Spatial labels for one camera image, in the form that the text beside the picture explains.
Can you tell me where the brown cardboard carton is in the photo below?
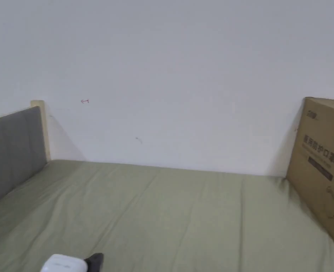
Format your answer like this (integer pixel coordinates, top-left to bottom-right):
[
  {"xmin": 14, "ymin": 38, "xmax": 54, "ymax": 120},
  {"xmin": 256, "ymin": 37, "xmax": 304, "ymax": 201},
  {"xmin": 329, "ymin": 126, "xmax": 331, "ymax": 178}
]
[{"xmin": 285, "ymin": 96, "xmax": 334, "ymax": 255}]

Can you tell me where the grey padded headboard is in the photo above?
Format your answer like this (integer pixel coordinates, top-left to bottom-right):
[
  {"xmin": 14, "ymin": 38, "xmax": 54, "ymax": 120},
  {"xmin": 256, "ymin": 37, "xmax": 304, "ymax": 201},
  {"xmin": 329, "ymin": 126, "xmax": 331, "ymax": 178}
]
[{"xmin": 0, "ymin": 100, "xmax": 52, "ymax": 210}]

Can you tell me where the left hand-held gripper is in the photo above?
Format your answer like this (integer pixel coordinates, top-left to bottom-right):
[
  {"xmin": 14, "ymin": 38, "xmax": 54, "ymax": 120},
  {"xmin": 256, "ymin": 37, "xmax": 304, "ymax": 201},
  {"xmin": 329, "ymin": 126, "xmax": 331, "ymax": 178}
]
[{"xmin": 40, "ymin": 253, "xmax": 104, "ymax": 272}]

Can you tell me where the bed with pale green sheet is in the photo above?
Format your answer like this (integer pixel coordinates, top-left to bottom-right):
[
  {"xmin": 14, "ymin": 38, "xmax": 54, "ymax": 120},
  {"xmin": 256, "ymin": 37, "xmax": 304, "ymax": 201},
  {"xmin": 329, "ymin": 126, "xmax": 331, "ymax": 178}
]
[{"xmin": 0, "ymin": 159, "xmax": 334, "ymax": 272}]

